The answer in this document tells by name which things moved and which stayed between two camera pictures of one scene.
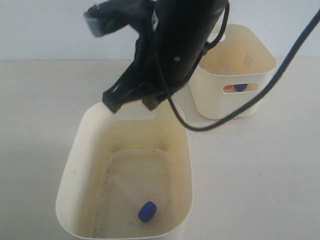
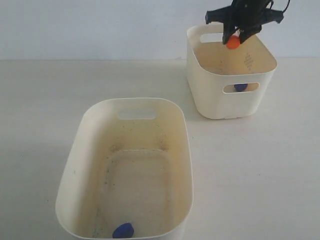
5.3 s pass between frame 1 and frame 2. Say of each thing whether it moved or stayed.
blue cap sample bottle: moved
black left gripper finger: moved
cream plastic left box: stayed
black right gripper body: moved
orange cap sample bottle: moved
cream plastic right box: stayed
